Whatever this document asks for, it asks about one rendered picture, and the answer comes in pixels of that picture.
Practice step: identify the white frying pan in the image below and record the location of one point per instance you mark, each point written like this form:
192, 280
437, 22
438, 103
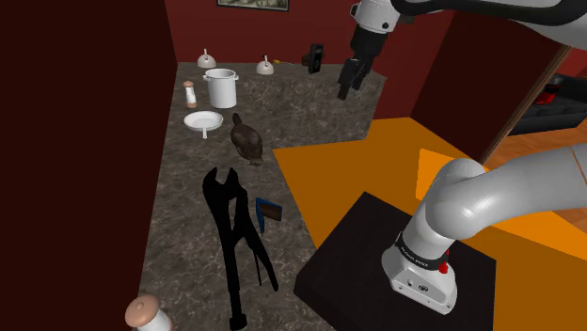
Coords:
202, 120

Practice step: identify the black robot stand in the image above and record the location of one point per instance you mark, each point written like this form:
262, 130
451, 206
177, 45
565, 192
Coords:
348, 275

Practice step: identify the brown bird figure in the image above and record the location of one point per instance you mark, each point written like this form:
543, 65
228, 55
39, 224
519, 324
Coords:
246, 140

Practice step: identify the white shaker with wooden cap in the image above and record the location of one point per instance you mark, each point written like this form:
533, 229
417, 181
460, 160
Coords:
146, 316
190, 95

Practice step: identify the blue and brown box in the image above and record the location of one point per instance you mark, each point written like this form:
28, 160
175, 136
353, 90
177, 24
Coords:
270, 212

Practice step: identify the framed wall picture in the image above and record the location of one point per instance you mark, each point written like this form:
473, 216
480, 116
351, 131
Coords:
252, 3

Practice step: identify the black upright device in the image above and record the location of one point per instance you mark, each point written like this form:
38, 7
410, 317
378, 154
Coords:
315, 57

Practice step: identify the dark sofa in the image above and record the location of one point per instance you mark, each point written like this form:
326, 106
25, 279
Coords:
550, 112

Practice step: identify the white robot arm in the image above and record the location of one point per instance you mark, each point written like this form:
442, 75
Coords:
463, 201

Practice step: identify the small yellow tool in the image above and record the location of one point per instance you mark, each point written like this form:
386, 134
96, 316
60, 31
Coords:
279, 61

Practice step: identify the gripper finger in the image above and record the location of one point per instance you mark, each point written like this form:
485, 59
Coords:
344, 85
360, 75

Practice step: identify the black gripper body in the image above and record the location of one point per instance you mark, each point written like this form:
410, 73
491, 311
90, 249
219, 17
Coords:
367, 43

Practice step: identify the white cooking pot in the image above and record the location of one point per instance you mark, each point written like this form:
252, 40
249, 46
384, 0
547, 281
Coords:
222, 89

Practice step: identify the black locking pliers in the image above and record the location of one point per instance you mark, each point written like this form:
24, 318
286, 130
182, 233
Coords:
227, 215

